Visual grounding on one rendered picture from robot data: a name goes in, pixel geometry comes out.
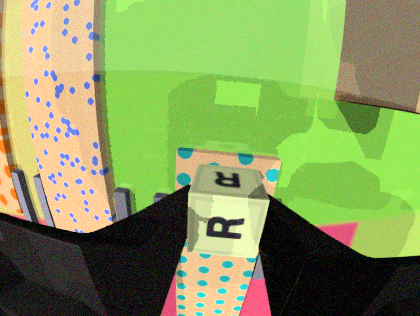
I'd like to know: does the pale yellow cube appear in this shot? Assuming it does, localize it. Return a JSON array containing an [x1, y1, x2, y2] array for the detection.
[[186, 163, 270, 258]]

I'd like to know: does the orange polka-dot flat strip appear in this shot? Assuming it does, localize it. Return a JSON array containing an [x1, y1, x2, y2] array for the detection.
[[0, 81, 23, 214]]

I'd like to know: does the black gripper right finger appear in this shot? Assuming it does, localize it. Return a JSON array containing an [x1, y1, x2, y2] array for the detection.
[[258, 193, 420, 316]]

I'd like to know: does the tan strip with blue dots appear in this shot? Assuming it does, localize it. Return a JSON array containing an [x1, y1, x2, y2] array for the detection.
[[24, 74, 118, 234]]

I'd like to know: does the tan strip with teal polka dots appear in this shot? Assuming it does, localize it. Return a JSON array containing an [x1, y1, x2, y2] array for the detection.
[[175, 147, 282, 316]]

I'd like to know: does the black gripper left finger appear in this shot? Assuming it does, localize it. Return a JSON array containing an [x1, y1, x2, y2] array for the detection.
[[0, 185, 191, 316]]

